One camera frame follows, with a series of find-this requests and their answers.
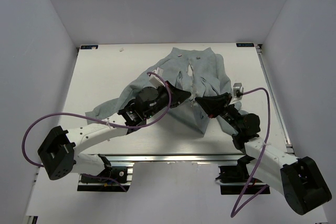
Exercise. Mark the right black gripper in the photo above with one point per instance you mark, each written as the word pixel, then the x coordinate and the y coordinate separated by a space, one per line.
pixel 214 105

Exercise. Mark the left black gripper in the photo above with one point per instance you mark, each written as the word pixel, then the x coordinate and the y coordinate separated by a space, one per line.
pixel 177 96

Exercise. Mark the grey zip-up jacket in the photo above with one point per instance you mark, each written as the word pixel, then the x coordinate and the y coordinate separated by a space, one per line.
pixel 202 73

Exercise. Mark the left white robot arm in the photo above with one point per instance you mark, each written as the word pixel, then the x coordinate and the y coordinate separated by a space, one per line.
pixel 62 151

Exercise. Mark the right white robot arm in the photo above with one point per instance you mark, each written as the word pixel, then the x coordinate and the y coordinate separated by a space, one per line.
pixel 299 180

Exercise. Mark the right blue table sticker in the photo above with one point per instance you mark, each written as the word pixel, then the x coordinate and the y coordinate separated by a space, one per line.
pixel 244 44

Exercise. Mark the blue table sticker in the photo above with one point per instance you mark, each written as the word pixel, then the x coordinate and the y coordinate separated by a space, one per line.
pixel 244 44
pixel 88 47

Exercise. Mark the left blue table sticker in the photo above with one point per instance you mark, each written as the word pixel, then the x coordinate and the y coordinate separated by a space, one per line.
pixel 88 47

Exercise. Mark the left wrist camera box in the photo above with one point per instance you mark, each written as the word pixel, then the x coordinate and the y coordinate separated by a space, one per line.
pixel 155 79

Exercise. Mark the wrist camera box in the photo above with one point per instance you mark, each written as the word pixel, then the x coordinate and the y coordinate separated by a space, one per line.
pixel 155 79
pixel 238 90

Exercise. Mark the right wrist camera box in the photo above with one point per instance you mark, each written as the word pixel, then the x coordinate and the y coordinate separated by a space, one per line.
pixel 238 90

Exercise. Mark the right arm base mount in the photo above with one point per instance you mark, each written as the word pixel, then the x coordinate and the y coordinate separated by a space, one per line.
pixel 232 178

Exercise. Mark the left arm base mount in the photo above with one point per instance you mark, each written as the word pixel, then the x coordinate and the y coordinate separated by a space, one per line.
pixel 110 178

